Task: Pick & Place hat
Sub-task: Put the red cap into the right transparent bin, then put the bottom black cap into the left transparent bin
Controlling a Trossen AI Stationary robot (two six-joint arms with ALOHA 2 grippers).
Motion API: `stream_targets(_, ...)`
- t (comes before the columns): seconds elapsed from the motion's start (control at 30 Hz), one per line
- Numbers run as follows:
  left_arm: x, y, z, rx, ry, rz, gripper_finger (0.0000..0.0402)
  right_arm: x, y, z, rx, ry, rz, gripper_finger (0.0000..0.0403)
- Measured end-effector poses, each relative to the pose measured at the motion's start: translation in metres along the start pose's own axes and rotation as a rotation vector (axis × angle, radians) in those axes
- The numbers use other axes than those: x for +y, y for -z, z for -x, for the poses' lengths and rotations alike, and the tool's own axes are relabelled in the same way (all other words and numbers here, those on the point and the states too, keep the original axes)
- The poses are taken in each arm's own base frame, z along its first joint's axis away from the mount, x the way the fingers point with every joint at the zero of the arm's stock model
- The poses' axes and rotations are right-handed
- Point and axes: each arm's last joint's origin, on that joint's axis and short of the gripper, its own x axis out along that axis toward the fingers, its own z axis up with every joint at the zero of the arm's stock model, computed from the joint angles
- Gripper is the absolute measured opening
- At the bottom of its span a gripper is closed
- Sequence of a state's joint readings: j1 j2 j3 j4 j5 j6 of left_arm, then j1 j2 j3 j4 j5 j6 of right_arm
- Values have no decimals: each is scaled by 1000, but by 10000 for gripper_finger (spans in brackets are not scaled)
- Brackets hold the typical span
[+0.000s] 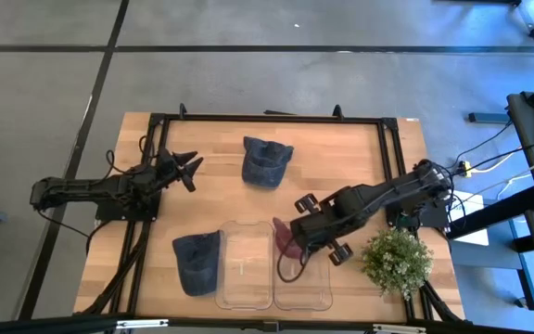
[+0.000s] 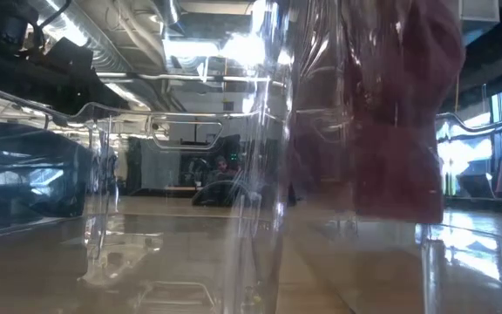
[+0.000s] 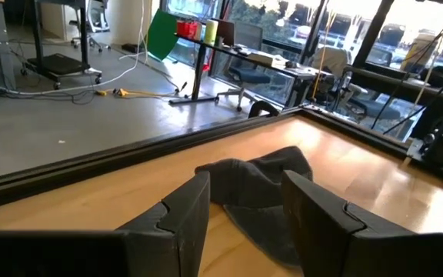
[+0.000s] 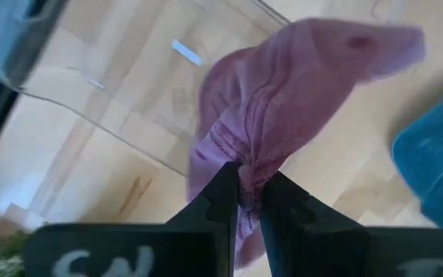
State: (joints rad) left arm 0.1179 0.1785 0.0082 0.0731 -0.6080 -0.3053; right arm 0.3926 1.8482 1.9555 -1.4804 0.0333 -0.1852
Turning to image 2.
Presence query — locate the dark red hat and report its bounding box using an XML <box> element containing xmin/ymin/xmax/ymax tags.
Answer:
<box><xmin>288</xmin><ymin>0</ymin><xmax>467</xmax><ymax>225</ymax></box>

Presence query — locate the dark blue denim hat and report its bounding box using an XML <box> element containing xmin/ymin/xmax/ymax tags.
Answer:
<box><xmin>0</xmin><ymin>120</ymin><xmax>93</xmax><ymax>235</ymax></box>

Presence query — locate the person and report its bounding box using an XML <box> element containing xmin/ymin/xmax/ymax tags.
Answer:
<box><xmin>209</xmin><ymin>154</ymin><xmax>239</xmax><ymax>182</ymax></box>

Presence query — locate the clear acrylic box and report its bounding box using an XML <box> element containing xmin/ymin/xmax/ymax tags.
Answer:
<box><xmin>0</xmin><ymin>0</ymin><xmax>294</xmax><ymax>314</ymax></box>
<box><xmin>276</xmin><ymin>0</ymin><xmax>502</xmax><ymax>314</ymax></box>

